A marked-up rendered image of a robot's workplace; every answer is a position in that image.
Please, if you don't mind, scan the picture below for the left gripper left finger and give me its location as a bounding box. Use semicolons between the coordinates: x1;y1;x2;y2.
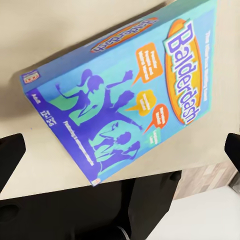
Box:
0;133;26;193

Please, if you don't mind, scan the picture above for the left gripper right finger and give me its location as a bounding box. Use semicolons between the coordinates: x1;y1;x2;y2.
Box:
224;133;240;173

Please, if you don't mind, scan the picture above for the board game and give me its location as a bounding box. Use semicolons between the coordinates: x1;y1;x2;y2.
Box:
19;0;218;187

